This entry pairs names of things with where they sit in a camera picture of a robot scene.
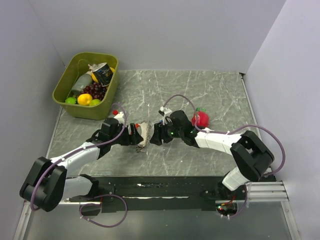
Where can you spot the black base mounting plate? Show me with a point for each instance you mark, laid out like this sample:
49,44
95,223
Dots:
110,205

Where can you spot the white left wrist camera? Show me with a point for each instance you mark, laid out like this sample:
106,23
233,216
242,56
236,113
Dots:
119,116

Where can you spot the red dragon fruit toy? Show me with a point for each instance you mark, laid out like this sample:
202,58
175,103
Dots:
201,118

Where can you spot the green lime right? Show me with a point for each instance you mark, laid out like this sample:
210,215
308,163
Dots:
94,102

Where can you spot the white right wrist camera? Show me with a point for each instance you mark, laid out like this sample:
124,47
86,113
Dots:
164,111

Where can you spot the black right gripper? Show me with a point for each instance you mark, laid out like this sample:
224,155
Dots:
159,133

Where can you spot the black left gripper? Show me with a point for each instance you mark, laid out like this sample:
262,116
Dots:
132,139

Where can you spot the yellow lemon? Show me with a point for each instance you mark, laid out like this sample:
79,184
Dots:
84,99

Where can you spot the black crumpled paper cup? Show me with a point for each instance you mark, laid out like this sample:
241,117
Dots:
102,72

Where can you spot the green lime left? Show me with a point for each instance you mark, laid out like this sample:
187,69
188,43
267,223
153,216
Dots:
71,100

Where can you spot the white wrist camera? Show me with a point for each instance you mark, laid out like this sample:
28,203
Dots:
119,116
164,111

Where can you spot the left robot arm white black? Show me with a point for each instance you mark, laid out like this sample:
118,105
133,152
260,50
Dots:
49,182

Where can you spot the grey plastic bottle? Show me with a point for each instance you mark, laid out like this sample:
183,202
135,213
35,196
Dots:
81,83

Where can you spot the dark red grape bunch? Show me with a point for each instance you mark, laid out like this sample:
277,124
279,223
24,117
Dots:
96,90

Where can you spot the olive green plastic bin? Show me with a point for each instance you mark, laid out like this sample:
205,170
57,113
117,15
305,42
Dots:
77,67

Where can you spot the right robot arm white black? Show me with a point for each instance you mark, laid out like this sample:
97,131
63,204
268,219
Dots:
251,155

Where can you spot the green lime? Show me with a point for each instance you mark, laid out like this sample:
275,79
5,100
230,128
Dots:
71,100
94,102

